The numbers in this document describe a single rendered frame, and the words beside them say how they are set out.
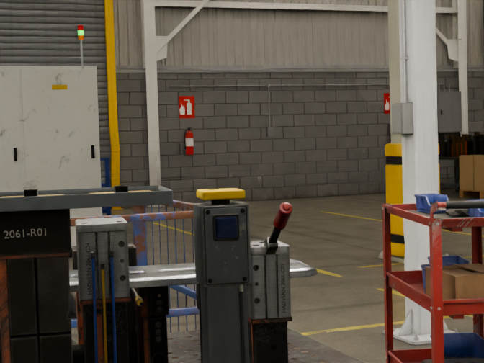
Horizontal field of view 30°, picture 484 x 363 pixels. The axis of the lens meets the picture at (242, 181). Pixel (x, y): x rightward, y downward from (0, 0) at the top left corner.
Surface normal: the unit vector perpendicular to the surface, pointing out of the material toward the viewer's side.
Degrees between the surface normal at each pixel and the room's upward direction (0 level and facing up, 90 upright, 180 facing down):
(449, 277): 90
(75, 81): 90
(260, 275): 90
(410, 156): 90
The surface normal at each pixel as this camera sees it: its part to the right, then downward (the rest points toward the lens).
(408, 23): -0.93, 0.05
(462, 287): 0.25, 0.04
